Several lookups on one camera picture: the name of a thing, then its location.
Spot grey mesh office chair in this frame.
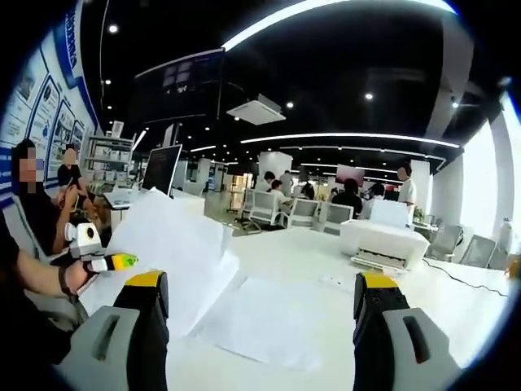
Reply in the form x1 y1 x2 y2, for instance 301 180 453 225
426 223 464 262
459 234 497 269

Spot hanging dark display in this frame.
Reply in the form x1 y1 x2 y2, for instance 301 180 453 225
134 47 226 123

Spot black power cable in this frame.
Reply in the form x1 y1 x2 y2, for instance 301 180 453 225
422 258 510 297

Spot white printer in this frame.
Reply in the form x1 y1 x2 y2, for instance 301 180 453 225
339 199 431 272

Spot white table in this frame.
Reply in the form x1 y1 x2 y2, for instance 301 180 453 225
164 225 514 391

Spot group of seated people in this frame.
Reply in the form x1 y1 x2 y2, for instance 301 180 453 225
254 169 386 221

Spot dark monitor white frame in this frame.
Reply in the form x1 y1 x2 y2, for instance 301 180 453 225
140 143 184 197

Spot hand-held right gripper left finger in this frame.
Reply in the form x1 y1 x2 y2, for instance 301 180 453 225
55 269 170 391

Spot ceiling air conditioner unit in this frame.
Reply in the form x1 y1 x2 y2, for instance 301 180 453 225
225 94 287 125

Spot white paper sheet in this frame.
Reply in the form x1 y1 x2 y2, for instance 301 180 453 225
77 186 241 339

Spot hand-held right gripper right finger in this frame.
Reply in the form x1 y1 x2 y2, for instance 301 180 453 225
352 271 465 391

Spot metal shelf rack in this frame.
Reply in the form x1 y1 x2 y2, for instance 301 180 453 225
83 135 135 192

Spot thin ceiling light strip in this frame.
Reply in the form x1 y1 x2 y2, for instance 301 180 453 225
239 132 462 148

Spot person's left hand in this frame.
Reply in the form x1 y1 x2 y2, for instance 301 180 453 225
65 261 99 296

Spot white standing desk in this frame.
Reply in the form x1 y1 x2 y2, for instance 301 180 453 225
101 187 207 229

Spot operator in black shirt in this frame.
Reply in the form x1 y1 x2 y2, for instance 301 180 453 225
0 215 74 367

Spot row of white office chairs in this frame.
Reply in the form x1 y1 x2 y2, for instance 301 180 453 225
239 189 355 237

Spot wide ceiling light strip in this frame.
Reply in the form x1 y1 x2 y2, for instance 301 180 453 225
221 0 459 52

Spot wall poster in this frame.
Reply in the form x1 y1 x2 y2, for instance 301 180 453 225
0 0 103 209

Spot white plastic bottle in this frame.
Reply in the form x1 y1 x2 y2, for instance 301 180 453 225
498 217 517 253

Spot pink wall screen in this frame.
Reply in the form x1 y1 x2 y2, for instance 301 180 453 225
335 164 366 187

